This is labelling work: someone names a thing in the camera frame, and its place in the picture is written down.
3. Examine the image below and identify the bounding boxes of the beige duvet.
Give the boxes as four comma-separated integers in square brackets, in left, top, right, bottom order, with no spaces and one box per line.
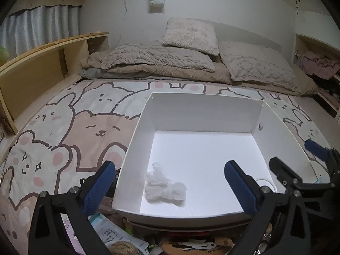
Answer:
[80,45,318,96]

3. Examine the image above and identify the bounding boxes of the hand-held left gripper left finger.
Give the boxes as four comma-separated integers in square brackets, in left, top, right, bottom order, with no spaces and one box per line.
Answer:
[28,160,117,255]

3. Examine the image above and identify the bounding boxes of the pale blue curtain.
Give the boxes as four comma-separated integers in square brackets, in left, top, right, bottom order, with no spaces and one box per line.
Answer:
[0,5,82,64]

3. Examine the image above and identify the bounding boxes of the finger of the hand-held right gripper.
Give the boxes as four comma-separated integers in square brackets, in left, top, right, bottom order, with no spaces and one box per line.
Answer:
[305,139,340,176]
[269,157,336,192]

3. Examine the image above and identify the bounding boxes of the fluffy beige pillow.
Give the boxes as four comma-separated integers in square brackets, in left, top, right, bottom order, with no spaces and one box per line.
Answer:
[162,18,220,56]

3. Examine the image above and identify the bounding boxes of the white cardboard box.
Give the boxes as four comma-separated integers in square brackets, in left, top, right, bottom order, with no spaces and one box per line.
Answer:
[112,92,323,227]

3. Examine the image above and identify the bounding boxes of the white knotted cloth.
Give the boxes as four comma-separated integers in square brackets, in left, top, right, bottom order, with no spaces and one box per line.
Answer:
[145,162,187,202]

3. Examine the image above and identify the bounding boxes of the green plush toy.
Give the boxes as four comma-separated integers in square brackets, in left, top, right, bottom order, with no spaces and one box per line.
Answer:
[0,46,9,66]

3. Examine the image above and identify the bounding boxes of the wooden bedside shelf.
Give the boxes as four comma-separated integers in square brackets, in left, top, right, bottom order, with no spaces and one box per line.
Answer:
[0,31,109,136]

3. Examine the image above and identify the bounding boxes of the wooden wall closet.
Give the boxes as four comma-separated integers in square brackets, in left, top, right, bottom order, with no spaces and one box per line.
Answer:
[292,33,340,120]

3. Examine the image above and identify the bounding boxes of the quilted beige pillow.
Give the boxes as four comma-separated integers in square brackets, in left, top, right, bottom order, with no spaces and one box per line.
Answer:
[219,41,299,91]

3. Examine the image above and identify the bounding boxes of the round cork coaster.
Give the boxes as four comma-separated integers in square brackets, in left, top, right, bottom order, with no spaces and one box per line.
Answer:
[160,236,235,255]

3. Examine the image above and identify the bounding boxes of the pile of pink clothes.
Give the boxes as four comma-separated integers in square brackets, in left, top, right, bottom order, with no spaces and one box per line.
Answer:
[296,50,340,81]

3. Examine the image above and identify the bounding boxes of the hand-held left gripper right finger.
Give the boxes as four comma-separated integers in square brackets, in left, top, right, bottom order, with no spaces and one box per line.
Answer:
[224,160,311,255]

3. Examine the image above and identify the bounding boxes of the folded quilted beige blanket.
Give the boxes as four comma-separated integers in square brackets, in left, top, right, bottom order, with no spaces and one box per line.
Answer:
[102,44,216,73]

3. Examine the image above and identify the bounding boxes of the coiled beige rope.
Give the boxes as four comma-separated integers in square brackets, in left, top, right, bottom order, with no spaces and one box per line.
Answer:
[112,240,139,255]

